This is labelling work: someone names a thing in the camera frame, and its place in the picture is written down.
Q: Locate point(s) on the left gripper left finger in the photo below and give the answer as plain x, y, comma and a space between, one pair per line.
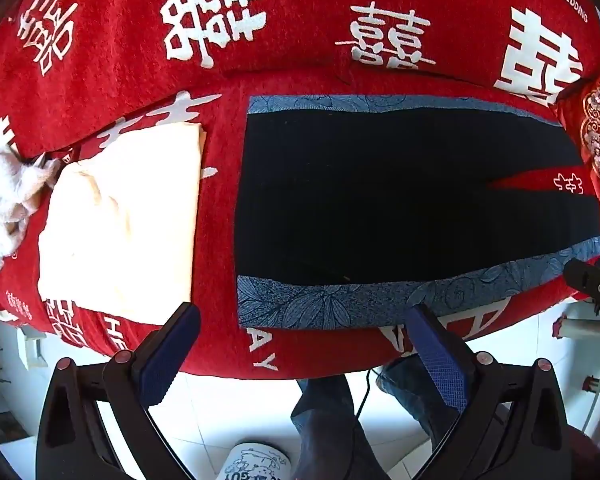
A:
73, 442

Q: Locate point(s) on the white fluffy plush item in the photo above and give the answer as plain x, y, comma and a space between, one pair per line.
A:
21, 188

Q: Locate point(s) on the black pants blue patterned trim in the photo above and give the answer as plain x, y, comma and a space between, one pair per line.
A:
351, 209

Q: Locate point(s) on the red wedding sofa cover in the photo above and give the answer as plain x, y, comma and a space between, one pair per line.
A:
77, 74

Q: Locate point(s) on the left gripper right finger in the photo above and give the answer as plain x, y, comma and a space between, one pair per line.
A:
511, 419

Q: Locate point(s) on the folded cream white cloth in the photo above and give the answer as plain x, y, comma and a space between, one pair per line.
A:
120, 229

